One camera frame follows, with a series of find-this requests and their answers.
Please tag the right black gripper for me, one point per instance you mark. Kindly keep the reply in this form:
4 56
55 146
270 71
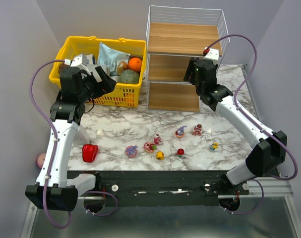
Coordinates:
190 70

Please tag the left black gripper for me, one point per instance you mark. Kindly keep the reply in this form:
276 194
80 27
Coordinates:
105 81

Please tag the purple bunny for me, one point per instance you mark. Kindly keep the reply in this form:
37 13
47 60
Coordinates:
131 151
179 133

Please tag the red cherry toy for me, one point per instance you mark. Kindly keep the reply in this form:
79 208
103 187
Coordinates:
180 153

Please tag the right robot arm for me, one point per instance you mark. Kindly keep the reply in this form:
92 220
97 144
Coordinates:
267 146

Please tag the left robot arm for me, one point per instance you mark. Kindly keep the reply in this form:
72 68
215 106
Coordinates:
52 190

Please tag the white can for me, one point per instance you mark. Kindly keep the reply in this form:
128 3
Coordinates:
115 78

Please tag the white blue box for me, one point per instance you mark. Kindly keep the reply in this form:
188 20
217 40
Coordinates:
88 59

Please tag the blue snack bag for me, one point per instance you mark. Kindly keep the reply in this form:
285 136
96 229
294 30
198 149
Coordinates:
111 58

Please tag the green melon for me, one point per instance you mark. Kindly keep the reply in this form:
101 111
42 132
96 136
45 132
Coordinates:
128 77

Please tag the brown onion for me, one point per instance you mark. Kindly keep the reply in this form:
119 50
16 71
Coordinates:
122 66

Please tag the brown chocolate donut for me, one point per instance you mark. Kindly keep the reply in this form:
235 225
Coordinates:
62 66

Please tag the orange fruit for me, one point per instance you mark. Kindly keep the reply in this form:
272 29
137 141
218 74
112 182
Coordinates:
135 64

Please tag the white plastic bottle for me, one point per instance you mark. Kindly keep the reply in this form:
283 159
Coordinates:
82 137

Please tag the red white figure toy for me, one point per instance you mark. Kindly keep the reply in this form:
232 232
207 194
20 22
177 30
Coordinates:
197 130

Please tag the red bell pepper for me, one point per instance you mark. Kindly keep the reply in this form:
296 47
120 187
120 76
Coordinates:
89 152

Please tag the pink bear toy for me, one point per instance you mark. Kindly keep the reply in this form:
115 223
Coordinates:
157 139

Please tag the yellow blue duck toy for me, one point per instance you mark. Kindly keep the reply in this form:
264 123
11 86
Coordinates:
214 146

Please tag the pink ball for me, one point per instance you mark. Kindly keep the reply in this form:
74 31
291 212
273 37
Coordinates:
40 160

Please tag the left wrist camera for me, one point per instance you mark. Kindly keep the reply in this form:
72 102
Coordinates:
77 62

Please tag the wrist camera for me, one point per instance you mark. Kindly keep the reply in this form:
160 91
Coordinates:
211 54
77 62

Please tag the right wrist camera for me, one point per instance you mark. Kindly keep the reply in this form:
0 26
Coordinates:
211 54

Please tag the white wire wooden shelf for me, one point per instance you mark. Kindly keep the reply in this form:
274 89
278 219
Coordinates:
174 35

